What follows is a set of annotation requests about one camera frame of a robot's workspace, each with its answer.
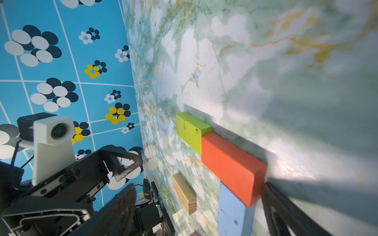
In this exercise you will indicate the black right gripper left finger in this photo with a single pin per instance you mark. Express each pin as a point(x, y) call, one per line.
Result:
point(114, 219)

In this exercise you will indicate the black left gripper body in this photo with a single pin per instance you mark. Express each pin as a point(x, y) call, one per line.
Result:
point(79, 182)

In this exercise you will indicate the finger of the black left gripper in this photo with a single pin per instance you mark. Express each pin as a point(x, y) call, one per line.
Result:
point(121, 162)
point(40, 216)

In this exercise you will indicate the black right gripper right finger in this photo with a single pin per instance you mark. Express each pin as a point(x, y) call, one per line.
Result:
point(284, 217)

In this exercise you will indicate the light blue block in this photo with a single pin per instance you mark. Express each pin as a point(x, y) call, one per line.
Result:
point(234, 217)

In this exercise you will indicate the orange-red block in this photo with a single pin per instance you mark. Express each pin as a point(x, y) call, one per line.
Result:
point(242, 173)

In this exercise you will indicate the green block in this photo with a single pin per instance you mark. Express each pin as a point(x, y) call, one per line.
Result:
point(191, 130)

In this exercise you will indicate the natural wood block left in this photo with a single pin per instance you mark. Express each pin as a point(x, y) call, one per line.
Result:
point(184, 193)

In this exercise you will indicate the pink block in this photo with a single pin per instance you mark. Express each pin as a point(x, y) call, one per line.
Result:
point(194, 234)

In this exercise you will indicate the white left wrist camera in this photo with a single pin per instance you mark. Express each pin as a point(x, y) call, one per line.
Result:
point(49, 136)

